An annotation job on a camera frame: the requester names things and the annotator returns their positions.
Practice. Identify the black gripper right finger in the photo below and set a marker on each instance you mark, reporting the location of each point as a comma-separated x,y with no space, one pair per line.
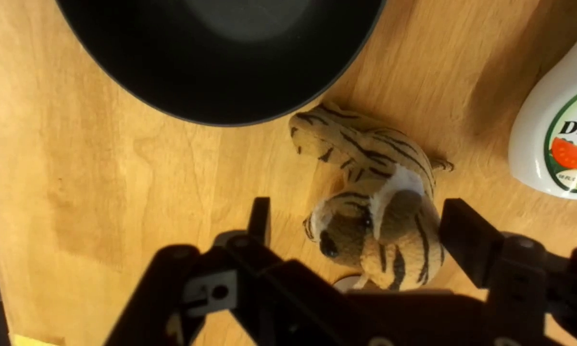
532,300

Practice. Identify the black bowl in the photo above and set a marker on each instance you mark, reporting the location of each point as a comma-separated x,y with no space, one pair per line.
224,77

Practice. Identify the white bottle green cap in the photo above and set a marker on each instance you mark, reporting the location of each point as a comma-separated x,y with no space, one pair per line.
545,141

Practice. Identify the striped toy tiger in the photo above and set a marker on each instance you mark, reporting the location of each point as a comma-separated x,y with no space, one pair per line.
391,243

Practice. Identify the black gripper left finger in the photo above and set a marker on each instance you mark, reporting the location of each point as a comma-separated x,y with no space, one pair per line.
199,300

